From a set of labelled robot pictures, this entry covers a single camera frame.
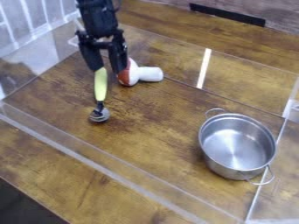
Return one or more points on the red white plush mushroom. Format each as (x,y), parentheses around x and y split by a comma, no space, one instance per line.
(137,73)

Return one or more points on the green handled metal spoon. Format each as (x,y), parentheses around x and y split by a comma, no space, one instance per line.
(101,114)

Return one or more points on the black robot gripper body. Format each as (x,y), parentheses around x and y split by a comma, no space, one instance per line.
(102,33)

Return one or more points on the stainless steel pot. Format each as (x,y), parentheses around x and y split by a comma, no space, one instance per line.
(238,146)

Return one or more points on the clear acrylic enclosure wall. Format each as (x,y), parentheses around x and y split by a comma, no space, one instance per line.
(134,170)

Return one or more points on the clear acrylic triangle stand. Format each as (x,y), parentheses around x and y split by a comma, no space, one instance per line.
(79,28)

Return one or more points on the black bar on table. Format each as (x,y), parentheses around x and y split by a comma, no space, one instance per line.
(229,15)

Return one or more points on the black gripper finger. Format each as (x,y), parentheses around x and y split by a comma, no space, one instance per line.
(118,56)
(91,55)

